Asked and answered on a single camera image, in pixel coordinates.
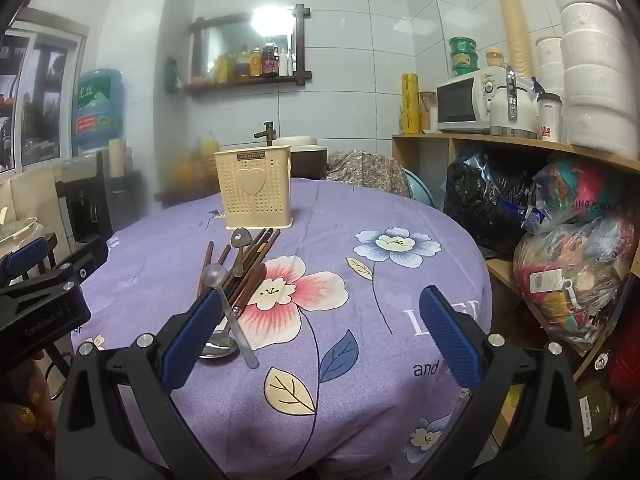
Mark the pile of brown chopsticks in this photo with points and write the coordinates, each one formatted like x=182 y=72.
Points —
x=252 y=255

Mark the red container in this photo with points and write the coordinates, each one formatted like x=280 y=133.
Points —
x=625 y=365

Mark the black plastic bag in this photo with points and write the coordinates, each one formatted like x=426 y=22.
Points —
x=480 y=200

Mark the stacked green bowls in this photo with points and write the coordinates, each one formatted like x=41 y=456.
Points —
x=464 y=55

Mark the glass jar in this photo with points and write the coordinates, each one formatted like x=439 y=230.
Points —
x=428 y=110

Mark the beige perforated utensil holder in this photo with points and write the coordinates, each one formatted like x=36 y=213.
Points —
x=255 y=195

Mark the water dispenser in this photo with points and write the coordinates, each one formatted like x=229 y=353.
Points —
x=85 y=195

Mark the small metal spoon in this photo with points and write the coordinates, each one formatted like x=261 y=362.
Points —
x=241 y=236

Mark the white and brown basin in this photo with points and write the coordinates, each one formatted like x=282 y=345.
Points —
x=305 y=152

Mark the dark sauce bottle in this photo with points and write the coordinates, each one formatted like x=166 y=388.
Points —
x=270 y=61

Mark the stack of white foam bowls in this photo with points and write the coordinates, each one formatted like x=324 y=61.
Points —
x=595 y=80

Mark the wooden framed mirror shelf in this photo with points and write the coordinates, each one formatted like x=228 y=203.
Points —
x=240 y=30

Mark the patterned floral cloth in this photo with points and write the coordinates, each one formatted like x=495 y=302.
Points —
x=365 y=170

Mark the clear bag of colourful items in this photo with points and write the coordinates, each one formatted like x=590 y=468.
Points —
x=575 y=190

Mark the window frame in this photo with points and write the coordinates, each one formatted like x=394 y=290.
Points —
x=35 y=95

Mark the white cup with label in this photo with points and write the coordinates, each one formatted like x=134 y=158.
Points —
x=550 y=117

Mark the tall stack of paper cups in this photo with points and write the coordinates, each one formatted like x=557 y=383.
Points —
x=515 y=25

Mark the clear plastic spoon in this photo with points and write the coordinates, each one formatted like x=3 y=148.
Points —
x=216 y=274

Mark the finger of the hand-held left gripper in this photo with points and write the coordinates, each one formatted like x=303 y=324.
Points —
x=22 y=256
x=80 y=260

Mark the beige paper roll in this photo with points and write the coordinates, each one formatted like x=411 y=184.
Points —
x=117 y=157

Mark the white squeeze bottle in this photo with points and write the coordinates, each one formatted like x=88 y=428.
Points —
x=286 y=64

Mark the yellow plastic wrap roll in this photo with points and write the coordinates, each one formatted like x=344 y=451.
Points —
x=410 y=102

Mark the teal plastic basin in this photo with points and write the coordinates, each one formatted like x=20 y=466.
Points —
x=422 y=190

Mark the white microwave oven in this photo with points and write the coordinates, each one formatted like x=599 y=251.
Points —
x=457 y=105

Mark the blue water jug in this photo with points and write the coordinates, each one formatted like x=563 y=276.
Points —
x=99 y=110

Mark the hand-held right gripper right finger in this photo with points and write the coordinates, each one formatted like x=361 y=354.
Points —
x=450 y=340

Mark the white electric kettle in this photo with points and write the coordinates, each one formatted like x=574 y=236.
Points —
x=502 y=110

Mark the wooden chair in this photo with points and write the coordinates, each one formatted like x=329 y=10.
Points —
x=47 y=255

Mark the large clear bag of packets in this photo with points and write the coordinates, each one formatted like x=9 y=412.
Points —
x=570 y=280

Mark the bronze faucet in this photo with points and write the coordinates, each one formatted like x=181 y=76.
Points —
x=266 y=132

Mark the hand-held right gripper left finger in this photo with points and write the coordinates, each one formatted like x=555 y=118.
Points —
x=192 y=340

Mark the wooden shelf unit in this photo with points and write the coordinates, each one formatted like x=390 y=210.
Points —
x=425 y=147

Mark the orange label bottle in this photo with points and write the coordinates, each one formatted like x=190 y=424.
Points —
x=255 y=63

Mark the purple floral tablecloth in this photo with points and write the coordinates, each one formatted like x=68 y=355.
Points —
x=350 y=210

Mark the stack of white cups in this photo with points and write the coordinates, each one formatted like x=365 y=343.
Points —
x=549 y=62

